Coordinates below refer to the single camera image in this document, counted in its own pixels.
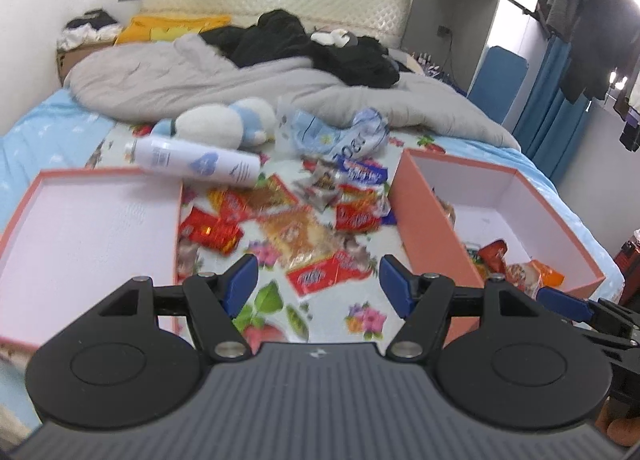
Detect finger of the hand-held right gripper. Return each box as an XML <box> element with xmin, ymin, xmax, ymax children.
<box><xmin>575</xmin><ymin>327</ymin><xmax>640</xmax><ymax>358</ymax></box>
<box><xmin>537</xmin><ymin>286</ymin><xmax>640</xmax><ymax>335</ymax></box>

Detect grey duvet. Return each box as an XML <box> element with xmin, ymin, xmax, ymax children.
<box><xmin>65</xmin><ymin>34</ymin><xmax>521</xmax><ymax>148</ymax></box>

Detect white blue plush toy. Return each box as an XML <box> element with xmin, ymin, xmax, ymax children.
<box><xmin>150</xmin><ymin>97</ymin><xmax>278</xmax><ymax>149</ymax></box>

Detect hanging dark clothes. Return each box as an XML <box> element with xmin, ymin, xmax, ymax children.
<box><xmin>545</xmin><ymin>0</ymin><xmax>640</xmax><ymax>105</ymax></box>

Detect black jacket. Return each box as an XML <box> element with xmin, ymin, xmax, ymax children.
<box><xmin>200</xmin><ymin>10</ymin><xmax>401</xmax><ymax>89</ymax></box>

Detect white spray bottle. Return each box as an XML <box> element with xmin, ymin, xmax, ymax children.
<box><xmin>125</xmin><ymin>136</ymin><xmax>262</xmax><ymax>188</ymax></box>

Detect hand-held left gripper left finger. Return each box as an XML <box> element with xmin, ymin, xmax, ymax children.
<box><xmin>75</xmin><ymin>254</ymin><xmax>260</xmax><ymax>362</ymax></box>

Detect brown cardboard box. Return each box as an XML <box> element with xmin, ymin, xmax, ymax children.
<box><xmin>56</xmin><ymin>42</ymin><xmax>118</xmax><ymax>85</ymax></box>

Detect blue curtain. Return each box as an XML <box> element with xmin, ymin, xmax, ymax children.
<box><xmin>510</xmin><ymin>34</ymin><xmax>606</xmax><ymax>185</ymax></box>

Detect orange box lid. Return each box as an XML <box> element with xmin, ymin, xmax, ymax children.
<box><xmin>0</xmin><ymin>167</ymin><xmax>184</xmax><ymax>353</ymax></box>

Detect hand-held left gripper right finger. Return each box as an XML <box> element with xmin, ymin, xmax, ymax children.
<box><xmin>379</xmin><ymin>255</ymin><xmax>566</xmax><ymax>362</ymax></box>

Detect black white clothes heap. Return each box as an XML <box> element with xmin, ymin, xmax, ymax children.
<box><xmin>56</xmin><ymin>10</ymin><xmax>125</xmax><ymax>51</ymax></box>

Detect dark red snack packet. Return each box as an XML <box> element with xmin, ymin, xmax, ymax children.
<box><xmin>477</xmin><ymin>240</ymin><xmax>510</xmax><ymax>275</ymax></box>

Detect grey wardrobe cabinet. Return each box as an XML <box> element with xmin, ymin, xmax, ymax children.
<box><xmin>400</xmin><ymin>0</ymin><xmax>551</xmax><ymax>105</ymax></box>

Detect person's right hand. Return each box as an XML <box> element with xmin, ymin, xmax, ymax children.
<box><xmin>600</xmin><ymin>397</ymin><xmax>640</xmax><ymax>447</ymax></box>

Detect orange clear snack packet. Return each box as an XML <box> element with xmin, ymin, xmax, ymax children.
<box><xmin>505</xmin><ymin>260</ymin><xmax>566</xmax><ymax>298</ymax></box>

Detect orange cardboard box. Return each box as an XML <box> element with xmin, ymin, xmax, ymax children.
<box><xmin>387</xmin><ymin>149</ymin><xmax>607</xmax><ymax>346</ymax></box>

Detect red case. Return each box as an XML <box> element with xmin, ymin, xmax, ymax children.
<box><xmin>616</xmin><ymin>239</ymin><xmax>640</xmax><ymax>285</ymax></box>

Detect blue chair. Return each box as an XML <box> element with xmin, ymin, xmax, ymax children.
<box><xmin>467</xmin><ymin>46</ymin><xmax>528</xmax><ymax>125</ymax></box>

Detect crumpled white blue bag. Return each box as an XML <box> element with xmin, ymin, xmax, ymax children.
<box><xmin>325</xmin><ymin>108</ymin><xmax>391</xmax><ymax>165</ymax></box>

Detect pile of snack packets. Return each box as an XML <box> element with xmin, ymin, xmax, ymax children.
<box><xmin>178</xmin><ymin>160</ymin><xmax>396</xmax><ymax>298</ymax></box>

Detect yellow pillow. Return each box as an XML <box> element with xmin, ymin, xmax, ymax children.
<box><xmin>115</xmin><ymin>14</ymin><xmax>233</xmax><ymax>45</ymax></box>

